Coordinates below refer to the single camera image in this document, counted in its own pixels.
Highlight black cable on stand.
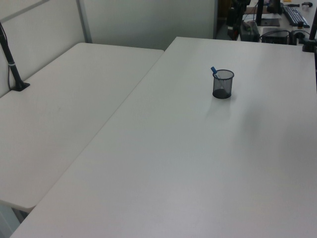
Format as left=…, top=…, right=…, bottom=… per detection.
left=0, top=24, right=12, bottom=90

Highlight black mesh pen cup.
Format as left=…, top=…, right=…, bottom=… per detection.
left=212, top=69, right=235, bottom=99

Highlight black box device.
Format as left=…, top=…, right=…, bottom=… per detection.
left=262, top=27, right=290, bottom=45

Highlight black camera stand pole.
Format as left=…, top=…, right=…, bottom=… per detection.
left=0, top=21, right=31, bottom=93

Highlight grey partition frame post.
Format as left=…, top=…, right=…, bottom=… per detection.
left=76, top=0, right=93, bottom=44

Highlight white papers on desk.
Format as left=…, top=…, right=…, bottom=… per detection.
left=242, top=12, right=282, bottom=27

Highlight black clamp mount with pole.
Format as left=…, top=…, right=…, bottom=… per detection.
left=301, top=0, right=317, bottom=53

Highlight green and black device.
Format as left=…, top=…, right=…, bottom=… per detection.
left=239, top=21, right=260, bottom=42

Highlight black monitor stand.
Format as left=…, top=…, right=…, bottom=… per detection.
left=255, top=0, right=265, bottom=26

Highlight black computer keyboard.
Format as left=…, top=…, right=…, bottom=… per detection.
left=282, top=4, right=311, bottom=28

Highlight blue and white marker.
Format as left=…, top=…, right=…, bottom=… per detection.
left=211, top=66, right=226, bottom=90

